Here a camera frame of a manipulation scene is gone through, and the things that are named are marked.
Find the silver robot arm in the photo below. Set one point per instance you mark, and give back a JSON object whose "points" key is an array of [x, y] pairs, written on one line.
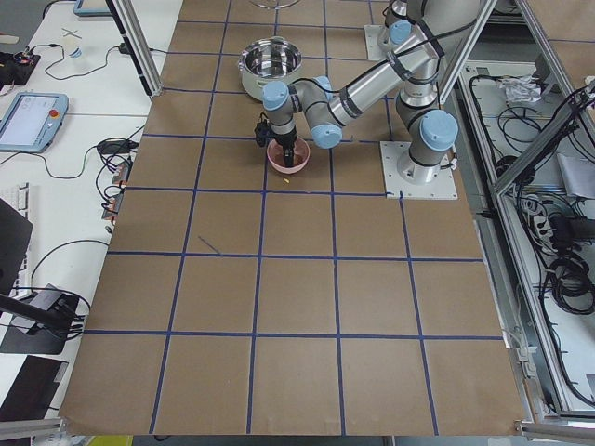
{"points": [[416, 37], [400, 15]]}

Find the glass pot lid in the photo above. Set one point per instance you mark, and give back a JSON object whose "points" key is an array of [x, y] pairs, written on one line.
{"points": [[274, 4]]}

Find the black laptop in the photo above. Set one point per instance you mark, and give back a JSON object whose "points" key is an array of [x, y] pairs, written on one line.
{"points": [[16, 231]]}

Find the pink bowl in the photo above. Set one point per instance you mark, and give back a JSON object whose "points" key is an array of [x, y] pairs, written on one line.
{"points": [[277, 156]]}

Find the white paper cup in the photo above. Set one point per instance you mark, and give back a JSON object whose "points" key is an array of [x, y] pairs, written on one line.
{"points": [[72, 47]]}

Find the aluminium frame post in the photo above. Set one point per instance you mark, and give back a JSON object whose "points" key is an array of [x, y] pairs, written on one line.
{"points": [[128, 25]]}

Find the black monitor stand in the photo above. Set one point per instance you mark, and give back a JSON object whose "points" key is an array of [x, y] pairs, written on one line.
{"points": [[42, 323]]}

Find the crumpled white paper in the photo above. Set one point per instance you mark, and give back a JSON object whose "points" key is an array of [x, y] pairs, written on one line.
{"points": [[520, 89]]}

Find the white electric pot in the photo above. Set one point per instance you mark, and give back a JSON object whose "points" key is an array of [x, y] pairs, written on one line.
{"points": [[267, 60]]}

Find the brown paper table mat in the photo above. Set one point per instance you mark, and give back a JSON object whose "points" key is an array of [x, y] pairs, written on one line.
{"points": [[237, 300]]}

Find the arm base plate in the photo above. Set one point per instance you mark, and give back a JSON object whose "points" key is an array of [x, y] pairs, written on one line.
{"points": [[376, 44], [404, 179]]}

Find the blue teach pendant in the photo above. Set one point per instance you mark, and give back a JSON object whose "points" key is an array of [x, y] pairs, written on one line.
{"points": [[32, 121], [91, 8]]}

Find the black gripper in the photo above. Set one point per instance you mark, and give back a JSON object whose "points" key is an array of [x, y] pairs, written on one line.
{"points": [[284, 139]]}

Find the black power adapter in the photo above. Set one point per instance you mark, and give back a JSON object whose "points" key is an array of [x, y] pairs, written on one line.
{"points": [[116, 146]]}

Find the aluminium diagonal frame beam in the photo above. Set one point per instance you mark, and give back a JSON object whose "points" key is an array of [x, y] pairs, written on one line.
{"points": [[569, 109]]}

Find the white keyboard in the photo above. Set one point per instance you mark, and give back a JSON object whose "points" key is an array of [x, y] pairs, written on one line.
{"points": [[18, 197]]}

